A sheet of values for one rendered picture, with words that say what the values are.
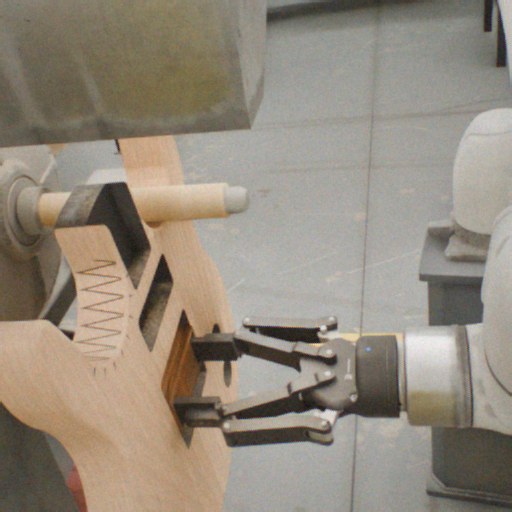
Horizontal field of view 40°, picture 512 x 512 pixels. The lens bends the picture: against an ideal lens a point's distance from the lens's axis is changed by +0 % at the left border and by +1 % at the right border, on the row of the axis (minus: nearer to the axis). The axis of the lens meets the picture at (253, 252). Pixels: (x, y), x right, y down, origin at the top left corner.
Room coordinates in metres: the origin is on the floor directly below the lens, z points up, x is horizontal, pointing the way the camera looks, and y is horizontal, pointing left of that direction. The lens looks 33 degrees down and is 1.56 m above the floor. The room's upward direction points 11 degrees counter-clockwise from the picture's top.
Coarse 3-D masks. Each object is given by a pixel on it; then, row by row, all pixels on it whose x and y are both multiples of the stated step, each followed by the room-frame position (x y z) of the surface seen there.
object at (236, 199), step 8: (224, 192) 0.56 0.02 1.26; (232, 192) 0.56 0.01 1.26; (240, 192) 0.56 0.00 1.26; (248, 192) 0.57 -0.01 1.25; (224, 200) 0.55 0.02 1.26; (232, 200) 0.55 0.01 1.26; (240, 200) 0.55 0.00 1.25; (248, 200) 0.56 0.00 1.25; (232, 208) 0.55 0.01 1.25; (240, 208) 0.55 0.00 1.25; (248, 208) 0.56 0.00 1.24
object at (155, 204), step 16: (64, 192) 0.61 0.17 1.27; (144, 192) 0.58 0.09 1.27; (160, 192) 0.58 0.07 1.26; (176, 192) 0.57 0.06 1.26; (192, 192) 0.57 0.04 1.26; (208, 192) 0.56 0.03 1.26; (48, 208) 0.60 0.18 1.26; (144, 208) 0.57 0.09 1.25; (160, 208) 0.57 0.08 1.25; (176, 208) 0.56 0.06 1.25; (192, 208) 0.56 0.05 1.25; (208, 208) 0.55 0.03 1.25; (224, 208) 0.55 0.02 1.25; (48, 224) 0.60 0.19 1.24
